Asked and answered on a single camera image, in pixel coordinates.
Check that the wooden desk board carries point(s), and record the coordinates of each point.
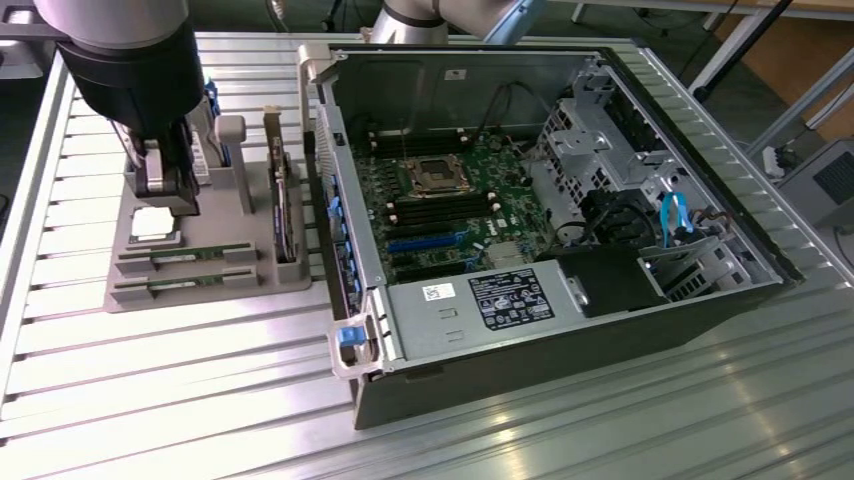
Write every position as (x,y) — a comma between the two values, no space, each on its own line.
(794,65)

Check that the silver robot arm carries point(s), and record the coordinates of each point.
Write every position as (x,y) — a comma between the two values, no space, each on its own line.
(113,20)

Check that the black open PC case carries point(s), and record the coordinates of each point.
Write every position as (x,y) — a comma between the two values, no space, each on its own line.
(533,375)

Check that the black expansion slot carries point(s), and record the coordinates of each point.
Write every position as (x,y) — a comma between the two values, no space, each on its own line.
(420,231)

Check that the blue expansion slot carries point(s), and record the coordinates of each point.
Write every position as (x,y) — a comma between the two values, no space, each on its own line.
(427,241)

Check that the CPU socket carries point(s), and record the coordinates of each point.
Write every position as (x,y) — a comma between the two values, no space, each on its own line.
(432,176)

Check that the green RAM stick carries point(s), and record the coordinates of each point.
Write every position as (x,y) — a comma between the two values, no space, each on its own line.
(186,280)
(186,254)

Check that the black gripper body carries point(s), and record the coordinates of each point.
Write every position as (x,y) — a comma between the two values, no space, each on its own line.
(133,75)

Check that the blue case latch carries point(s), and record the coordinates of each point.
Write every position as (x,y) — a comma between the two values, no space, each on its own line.
(350,335)

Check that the hard disk with blue carrier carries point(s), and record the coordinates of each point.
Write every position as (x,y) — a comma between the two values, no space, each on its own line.
(208,145)

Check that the silver chipset heatsink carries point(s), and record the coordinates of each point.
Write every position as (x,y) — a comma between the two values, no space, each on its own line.
(501,259)

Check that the green motherboard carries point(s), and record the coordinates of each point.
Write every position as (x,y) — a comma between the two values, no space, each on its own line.
(516,200)

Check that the white power strip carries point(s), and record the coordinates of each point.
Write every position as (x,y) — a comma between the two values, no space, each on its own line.
(779,160)

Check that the grey box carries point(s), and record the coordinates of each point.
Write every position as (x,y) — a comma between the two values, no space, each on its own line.
(22,47)

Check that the grey computer tower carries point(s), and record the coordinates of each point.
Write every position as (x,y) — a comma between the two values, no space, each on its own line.
(823,175)

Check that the silver CPU chip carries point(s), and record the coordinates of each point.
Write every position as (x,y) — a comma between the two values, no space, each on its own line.
(153,224)

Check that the white table frame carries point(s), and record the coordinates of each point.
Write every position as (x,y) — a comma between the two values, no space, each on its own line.
(733,40)

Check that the grey parts rack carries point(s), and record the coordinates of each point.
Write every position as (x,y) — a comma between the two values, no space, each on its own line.
(220,295)

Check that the black plastic shroud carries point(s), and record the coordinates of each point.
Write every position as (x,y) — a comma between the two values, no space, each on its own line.
(609,282)

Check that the grey power supply unit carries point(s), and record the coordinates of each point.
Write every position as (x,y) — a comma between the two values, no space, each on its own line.
(433,325)

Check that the black RAM slot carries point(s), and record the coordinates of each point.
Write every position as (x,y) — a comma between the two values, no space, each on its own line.
(444,204)
(445,210)
(419,146)
(416,134)
(447,217)
(417,140)
(443,197)

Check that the silver disk bay cage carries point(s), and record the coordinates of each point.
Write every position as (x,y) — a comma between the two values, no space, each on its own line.
(587,150)

